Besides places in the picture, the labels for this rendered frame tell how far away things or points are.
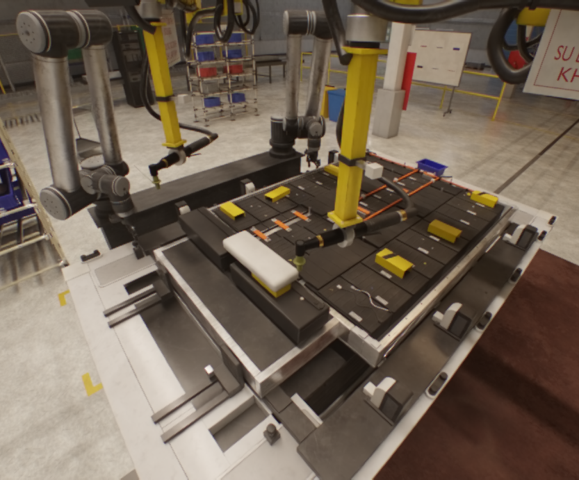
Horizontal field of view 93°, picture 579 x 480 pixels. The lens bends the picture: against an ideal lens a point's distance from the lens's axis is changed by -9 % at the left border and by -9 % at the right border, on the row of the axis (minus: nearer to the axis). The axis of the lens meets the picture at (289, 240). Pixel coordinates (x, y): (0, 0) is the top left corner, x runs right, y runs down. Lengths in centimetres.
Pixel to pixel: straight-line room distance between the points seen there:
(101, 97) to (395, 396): 180
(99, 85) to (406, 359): 185
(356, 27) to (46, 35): 120
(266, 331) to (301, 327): 18
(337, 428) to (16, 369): 238
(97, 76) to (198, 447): 164
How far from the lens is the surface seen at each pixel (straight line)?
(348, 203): 92
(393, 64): 654
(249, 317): 120
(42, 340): 300
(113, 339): 151
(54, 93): 171
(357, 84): 81
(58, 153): 185
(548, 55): 87
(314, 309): 108
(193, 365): 139
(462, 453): 222
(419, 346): 135
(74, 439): 238
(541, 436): 251
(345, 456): 110
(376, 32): 79
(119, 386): 136
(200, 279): 139
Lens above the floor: 192
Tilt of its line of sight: 36 degrees down
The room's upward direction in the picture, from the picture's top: straight up
